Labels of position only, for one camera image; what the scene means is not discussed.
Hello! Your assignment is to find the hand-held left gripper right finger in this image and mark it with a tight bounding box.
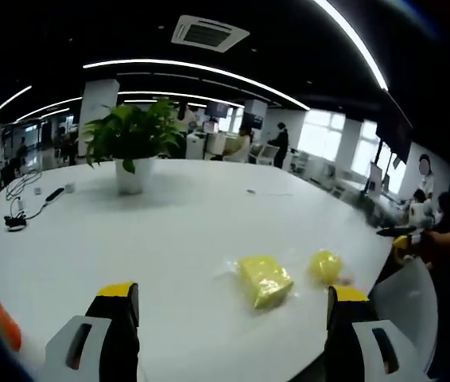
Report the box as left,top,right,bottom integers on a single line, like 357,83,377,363
325,284,429,382

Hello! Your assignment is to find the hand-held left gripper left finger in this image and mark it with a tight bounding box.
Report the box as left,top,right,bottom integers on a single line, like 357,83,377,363
45,281,141,382

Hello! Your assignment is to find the yellow round silicone block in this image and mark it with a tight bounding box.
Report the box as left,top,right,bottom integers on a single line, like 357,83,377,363
308,248,346,286

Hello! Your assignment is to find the person's right hand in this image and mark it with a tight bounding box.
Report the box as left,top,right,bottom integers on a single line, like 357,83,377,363
422,228,450,270

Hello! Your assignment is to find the orange object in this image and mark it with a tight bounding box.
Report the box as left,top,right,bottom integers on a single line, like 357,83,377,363
0,274,24,353

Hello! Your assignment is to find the dark power strip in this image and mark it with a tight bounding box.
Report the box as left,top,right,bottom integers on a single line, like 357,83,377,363
43,186,66,205

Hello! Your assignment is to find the white plant pot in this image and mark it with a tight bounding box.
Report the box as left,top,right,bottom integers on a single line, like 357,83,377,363
114,156,157,196

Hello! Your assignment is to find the green potted plant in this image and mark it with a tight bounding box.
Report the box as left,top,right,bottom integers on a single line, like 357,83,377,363
80,98,189,174

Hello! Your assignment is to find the ceiling air conditioner vent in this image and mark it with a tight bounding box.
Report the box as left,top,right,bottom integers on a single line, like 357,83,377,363
170,14,251,54

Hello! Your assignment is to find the dark wall monitor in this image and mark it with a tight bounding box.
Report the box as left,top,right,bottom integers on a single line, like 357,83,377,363
374,93,413,162

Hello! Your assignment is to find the black cable bundle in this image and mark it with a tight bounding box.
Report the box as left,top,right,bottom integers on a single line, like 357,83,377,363
3,169,44,232

